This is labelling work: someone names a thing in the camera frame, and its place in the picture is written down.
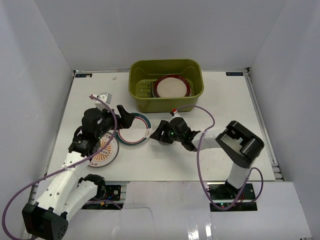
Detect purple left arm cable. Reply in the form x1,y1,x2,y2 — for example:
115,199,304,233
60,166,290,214
4,94,118,240

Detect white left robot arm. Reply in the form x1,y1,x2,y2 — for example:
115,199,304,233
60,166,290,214
22,105,135,240

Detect olive green plastic bin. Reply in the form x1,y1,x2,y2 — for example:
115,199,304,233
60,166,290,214
128,59,204,113

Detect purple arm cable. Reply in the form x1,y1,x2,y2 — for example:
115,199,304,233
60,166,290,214
171,104,264,209
4,94,118,240

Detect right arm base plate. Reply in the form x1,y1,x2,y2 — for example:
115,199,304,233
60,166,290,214
206,183,258,212

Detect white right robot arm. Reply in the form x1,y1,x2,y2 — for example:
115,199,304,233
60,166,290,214
150,117,265,200

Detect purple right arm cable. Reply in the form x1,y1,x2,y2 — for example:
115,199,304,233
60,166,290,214
171,104,264,209

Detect dark red rimmed plate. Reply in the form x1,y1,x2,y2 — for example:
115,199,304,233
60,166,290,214
152,74,192,98

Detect white plate orange sunburst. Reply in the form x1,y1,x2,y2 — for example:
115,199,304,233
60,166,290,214
89,137,120,168

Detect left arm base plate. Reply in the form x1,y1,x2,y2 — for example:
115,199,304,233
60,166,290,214
82,184,123,210

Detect white plate green rim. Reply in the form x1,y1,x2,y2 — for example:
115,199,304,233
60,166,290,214
116,112,152,147

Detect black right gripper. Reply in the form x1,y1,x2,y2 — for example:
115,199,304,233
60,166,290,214
150,120,184,144

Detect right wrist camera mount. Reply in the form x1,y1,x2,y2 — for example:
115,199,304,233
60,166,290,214
170,108,181,121

